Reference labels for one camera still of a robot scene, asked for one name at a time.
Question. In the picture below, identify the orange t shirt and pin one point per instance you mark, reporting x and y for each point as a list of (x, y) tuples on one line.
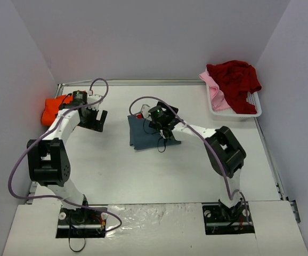
[(51, 110)]

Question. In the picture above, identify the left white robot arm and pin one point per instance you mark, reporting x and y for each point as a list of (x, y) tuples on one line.
[(48, 160)]

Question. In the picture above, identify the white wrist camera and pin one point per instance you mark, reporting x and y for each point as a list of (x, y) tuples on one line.
[(93, 101), (144, 112)]

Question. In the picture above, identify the blue-grey t shirt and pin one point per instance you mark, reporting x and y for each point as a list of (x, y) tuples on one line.
[(142, 137)]

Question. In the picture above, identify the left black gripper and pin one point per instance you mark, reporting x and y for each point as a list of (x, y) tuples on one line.
[(92, 120)]

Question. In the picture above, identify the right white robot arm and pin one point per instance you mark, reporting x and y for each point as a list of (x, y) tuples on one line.
[(225, 153)]

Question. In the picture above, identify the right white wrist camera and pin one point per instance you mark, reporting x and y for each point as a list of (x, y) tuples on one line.
[(144, 112)]

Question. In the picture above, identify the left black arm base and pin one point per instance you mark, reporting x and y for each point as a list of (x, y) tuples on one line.
[(81, 223)]

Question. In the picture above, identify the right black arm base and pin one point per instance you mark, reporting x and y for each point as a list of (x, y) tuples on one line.
[(220, 220)]

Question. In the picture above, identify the dark red t shirt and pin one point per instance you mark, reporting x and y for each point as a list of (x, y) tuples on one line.
[(236, 80)]

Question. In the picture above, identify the pink t shirt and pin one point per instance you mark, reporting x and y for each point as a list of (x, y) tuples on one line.
[(217, 98)]

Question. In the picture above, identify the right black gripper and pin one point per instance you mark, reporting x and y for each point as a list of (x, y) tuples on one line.
[(168, 113)]

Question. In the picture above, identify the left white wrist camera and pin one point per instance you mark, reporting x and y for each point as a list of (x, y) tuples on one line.
[(93, 101)]

